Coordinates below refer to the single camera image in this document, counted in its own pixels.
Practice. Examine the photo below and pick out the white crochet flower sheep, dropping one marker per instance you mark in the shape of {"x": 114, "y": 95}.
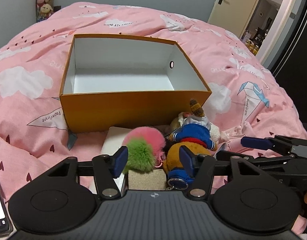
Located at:
{"x": 213, "y": 129}

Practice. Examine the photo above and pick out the pink mini backpack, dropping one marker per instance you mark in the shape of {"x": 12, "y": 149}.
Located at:
{"x": 231, "y": 138}

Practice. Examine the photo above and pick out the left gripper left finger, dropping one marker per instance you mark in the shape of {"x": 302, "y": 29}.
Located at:
{"x": 116, "y": 161}

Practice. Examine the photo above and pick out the blue orange plush doll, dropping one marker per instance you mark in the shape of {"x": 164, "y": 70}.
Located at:
{"x": 194, "y": 132}

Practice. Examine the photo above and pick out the cream door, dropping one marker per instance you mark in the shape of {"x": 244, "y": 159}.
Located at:
{"x": 232, "y": 15}

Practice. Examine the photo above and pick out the white rectangular box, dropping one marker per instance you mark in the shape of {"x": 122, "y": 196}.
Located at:
{"x": 113, "y": 142}

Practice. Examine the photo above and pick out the gold glitter box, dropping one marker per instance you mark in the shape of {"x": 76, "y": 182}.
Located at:
{"x": 152, "y": 181}

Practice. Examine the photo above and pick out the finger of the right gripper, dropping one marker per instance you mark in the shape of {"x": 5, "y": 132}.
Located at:
{"x": 223, "y": 155}
{"x": 280, "y": 144}

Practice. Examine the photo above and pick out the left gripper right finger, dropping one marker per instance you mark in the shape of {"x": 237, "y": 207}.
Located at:
{"x": 201, "y": 168}

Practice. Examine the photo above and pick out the pink green pompom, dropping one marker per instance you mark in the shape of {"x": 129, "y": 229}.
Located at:
{"x": 145, "y": 149}

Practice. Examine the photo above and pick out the pink cloud duvet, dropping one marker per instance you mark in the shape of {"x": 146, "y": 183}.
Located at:
{"x": 33, "y": 136}

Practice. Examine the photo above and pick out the orange cardboard box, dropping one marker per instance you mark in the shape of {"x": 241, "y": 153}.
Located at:
{"x": 127, "y": 81}

